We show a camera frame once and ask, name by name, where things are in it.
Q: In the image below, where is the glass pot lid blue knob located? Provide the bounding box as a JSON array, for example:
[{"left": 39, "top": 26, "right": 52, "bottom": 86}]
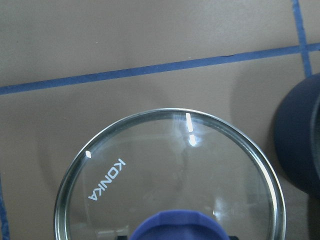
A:
[{"left": 54, "top": 108, "right": 286, "bottom": 240}]

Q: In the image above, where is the dark blue saucepan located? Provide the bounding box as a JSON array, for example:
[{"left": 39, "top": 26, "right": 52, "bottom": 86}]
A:
[{"left": 274, "top": 74, "right": 320, "bottom": 198}]

